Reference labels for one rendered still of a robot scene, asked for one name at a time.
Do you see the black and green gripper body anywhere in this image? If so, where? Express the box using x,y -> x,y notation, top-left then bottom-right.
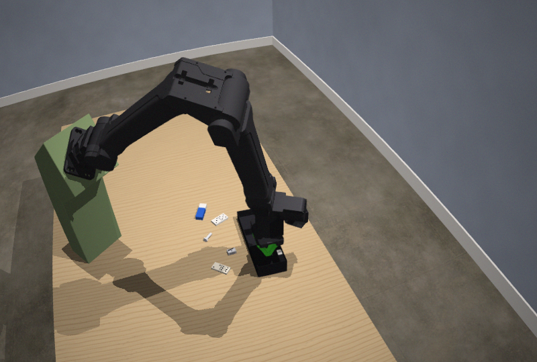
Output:
250,214 -> 284,248

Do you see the black rack of bins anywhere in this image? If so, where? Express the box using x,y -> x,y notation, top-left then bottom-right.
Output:
237,209 -> 287,277

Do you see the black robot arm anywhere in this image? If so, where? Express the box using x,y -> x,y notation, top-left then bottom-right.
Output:
64,57 -> 309,238

